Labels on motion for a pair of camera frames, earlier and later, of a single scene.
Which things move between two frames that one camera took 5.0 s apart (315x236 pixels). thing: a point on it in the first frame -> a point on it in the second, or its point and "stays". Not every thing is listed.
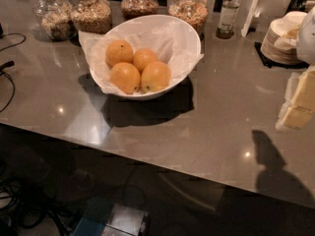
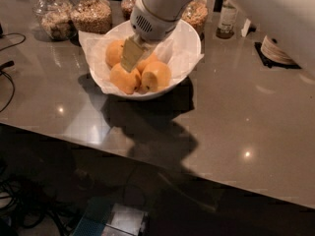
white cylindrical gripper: x=307 y=38 -> x=154 y=25
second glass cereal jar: x=91 y=13 stays
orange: x=143 y=57 stays
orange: x=155 y=77 stays
